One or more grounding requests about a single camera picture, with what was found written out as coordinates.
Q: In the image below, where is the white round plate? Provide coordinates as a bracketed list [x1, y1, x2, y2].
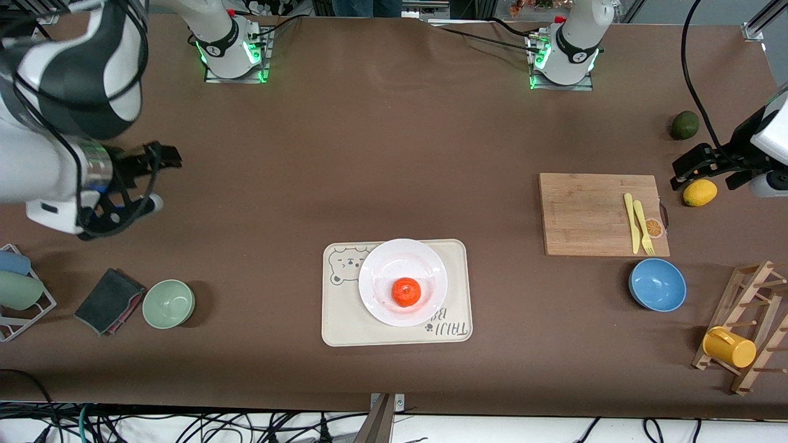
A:
[358, 239, 448, 327]

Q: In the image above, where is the orange mandarin fruit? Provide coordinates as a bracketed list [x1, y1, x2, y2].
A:
[392, 277, 422, 308]

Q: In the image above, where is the yellow lemon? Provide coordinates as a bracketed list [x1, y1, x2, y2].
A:
[683, 179, 718, 207]

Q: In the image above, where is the dark green avocado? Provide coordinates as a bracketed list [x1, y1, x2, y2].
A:
[670, 111, 700, 141]

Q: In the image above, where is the yellow plastic fork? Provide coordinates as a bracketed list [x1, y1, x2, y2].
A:
[633, 199, 656, 256]

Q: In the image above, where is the yellow plastic knife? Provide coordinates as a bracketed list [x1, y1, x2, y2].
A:
[624, 193, 641, 255]

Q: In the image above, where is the bamboo cutting board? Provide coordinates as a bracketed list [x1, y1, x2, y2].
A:
[539, 173, 671, 257]

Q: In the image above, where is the blue bowl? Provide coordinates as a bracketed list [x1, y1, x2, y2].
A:
[629, 258, 688, 313]

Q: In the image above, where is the pale green bowl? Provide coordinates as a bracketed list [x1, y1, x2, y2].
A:
[142, 279, 196, 330]

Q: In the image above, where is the folded dark grey cloth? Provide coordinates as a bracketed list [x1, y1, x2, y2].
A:
[74, 268, 147, 337]

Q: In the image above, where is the wooden mug rack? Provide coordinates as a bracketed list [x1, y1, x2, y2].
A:
[691, 260, 788, 396]

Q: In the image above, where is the light blue cup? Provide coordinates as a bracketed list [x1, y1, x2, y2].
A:
[0, 250, 31, 276]

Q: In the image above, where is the pale green cup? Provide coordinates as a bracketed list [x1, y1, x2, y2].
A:
[0, 271, 44, 311]

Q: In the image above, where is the yellow mug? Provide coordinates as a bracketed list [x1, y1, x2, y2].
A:
[702, 326, 757, 369]

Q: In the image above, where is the colourful toy pile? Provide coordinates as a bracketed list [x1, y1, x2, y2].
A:
[508, 0, 573, 16]

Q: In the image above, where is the cream tray with bear print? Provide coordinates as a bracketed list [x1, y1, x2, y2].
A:
[321, 239, 473, 348]

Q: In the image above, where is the grey metal equipment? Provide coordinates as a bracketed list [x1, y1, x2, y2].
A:
[403, 0, 450, 19]

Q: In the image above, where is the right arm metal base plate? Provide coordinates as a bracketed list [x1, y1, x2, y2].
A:
[204, 28, 271, 84]

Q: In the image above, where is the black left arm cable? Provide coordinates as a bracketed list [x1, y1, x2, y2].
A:
[682, 0, 728, 152]

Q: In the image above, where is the aluminium frame profile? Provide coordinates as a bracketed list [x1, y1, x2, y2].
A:
[742, 0, 788, 42]

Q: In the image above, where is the black right base cable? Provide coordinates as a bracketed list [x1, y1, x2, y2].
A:
[249, 15, 302, 47]

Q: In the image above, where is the black base cable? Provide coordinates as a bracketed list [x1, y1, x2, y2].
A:
[431, 18, 545, 53]
[249, 15, 302, 47]

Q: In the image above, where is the white wire rack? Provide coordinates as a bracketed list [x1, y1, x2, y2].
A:
[0, 244, 57, 343]

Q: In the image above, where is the black left base cable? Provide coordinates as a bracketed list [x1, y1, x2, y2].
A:
[431, 18, 545, 53]

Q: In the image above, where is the metal table clamp bracket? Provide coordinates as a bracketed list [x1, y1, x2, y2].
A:
[368, 393, 406, 443]

